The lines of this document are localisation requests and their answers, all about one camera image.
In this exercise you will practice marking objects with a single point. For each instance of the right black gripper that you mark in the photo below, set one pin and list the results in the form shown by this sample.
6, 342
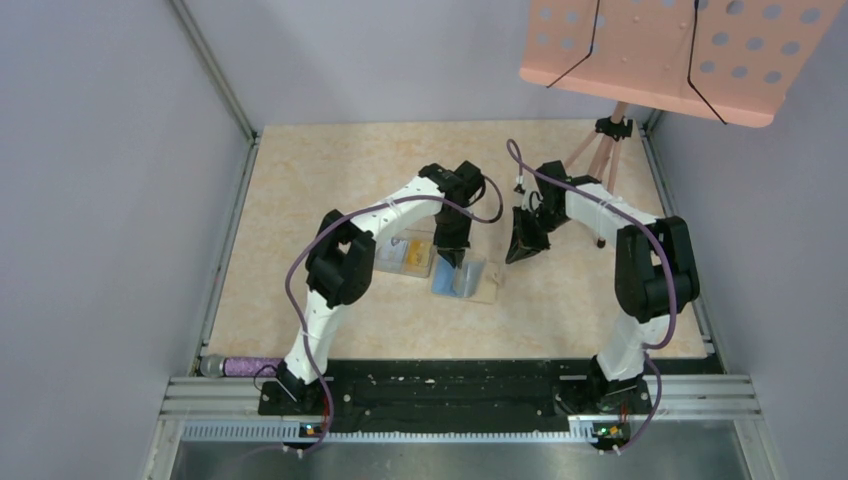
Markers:
524, 244

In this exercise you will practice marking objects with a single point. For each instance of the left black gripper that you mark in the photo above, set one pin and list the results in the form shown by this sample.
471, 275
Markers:
454, 248

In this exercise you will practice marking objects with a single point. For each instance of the clear plastic card tray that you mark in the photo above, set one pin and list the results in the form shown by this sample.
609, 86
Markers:
403, 269

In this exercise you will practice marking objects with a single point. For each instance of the purple glitter microphone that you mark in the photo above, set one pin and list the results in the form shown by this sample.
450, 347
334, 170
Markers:
217, 366

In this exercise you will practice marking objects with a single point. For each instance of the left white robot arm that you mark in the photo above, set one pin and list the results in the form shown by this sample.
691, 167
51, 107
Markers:
340, 260

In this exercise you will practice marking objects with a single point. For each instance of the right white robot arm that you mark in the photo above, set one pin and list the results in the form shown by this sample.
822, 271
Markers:
655, 274

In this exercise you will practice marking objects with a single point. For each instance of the pink tripod stand legs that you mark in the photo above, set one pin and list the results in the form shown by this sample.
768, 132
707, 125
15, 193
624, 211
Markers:
613, 130

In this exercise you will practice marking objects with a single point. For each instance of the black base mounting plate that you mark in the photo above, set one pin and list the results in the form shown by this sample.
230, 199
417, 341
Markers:
456, 396

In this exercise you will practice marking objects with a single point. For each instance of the pink music stand desk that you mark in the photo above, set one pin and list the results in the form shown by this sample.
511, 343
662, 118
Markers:
731, 61

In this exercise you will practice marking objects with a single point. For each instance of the aluminium frame rail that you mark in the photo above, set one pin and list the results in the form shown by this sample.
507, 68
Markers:
699, 426

